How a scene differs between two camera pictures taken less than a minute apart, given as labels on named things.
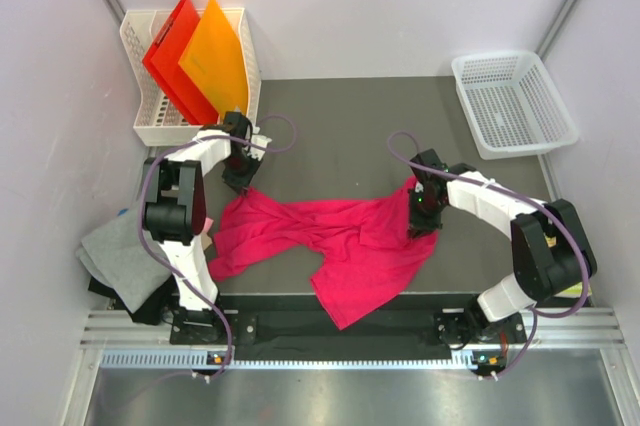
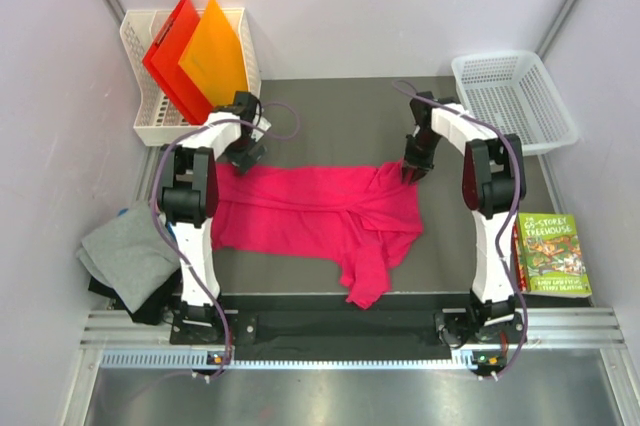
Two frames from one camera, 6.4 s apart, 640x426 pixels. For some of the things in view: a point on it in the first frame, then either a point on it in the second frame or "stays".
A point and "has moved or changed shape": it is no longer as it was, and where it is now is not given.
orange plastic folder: x=215 y=62 stays
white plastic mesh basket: x=510 y=105 stays
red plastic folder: x=162 y=61 stays
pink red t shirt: x=364 y=259 has moved or changed shape
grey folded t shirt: x=116 y=255 stays
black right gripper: x=417 y=224 -> x=421 y=167
